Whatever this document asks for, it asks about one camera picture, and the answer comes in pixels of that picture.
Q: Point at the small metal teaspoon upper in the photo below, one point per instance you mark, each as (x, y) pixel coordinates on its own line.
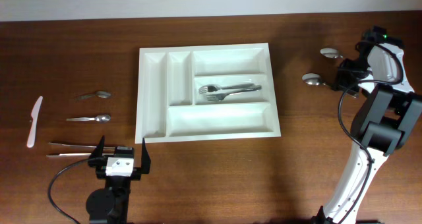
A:
(99, 94)

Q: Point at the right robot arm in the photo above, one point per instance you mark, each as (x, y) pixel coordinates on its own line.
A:
(381, 126)

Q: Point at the metal fork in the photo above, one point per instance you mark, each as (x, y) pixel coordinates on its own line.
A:
(215, 87)
(222, 96)

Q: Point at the small metal teaspoon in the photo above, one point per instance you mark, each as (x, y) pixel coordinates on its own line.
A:
(104, 118)
(99, 94)

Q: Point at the metal tweezers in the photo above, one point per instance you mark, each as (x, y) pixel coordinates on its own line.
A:
(77, 154)

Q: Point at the white plastic cutlery tray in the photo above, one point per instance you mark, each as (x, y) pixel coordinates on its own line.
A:
(170, 109)

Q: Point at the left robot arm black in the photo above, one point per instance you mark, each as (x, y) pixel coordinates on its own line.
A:
(110, 204)

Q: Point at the large metal spoon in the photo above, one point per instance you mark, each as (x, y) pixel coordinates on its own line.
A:
(331, 53)
(314, 80)

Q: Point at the white plastic knife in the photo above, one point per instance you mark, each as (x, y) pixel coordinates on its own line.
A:
(34, 115)

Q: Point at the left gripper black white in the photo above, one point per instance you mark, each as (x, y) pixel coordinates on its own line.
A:
(95, 160)

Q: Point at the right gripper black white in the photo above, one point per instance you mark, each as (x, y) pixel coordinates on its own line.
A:
(340, 82)

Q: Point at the small metal teaspoon lower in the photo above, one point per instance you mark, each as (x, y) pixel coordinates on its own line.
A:
(104, 118)

